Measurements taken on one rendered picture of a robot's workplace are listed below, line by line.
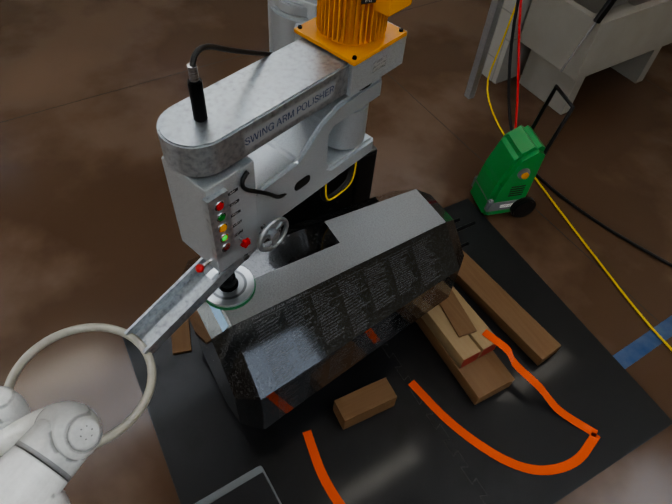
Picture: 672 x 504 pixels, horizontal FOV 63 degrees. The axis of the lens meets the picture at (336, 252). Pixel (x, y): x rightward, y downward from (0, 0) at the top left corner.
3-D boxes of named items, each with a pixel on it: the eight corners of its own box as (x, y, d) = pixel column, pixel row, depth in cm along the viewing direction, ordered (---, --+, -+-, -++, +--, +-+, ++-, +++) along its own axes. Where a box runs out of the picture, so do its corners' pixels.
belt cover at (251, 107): (351, 44, 216) (355, 3, 203) (401, 72, 207) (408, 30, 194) (148, 160, 169) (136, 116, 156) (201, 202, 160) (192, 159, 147)
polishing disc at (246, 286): (262, 274, 230) (262, 272, 229) (241, 314, 217) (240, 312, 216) (217, 259, 233) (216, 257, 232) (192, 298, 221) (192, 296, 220)
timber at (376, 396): (342, 430, 274) (344, 421, 265) (332, 409, 281) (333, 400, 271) (394, 406, 284) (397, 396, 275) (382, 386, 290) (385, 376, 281)
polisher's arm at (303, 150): (336, 147, 249) (344, 50, 211) (375, 172, 240) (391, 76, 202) (210, 235, 213) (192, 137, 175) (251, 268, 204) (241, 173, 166)
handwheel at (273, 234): (272, 224, 210) (271, 197, 198) (291, 238, 206) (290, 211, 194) (243, 246, 203) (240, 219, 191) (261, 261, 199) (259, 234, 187)
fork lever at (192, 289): (252, 205, 223) (249, 198, 218) (286, 231, 215) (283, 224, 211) (124, 331, 205) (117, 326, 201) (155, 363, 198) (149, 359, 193)
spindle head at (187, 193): (253, 196, 222) (246, 105, 187) (292, 225, 214) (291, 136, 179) (182, 245, 204) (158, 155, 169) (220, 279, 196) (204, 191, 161)
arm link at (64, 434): (54, 386, 122) (5, 440, 114) (82, 389, 109) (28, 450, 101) (98, 422, 127) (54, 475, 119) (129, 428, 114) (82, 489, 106)
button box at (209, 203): (230, 243, 189) (222, 185, 167) (235, 248, 188) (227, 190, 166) (212, 256, 185) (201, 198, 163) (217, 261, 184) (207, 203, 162)
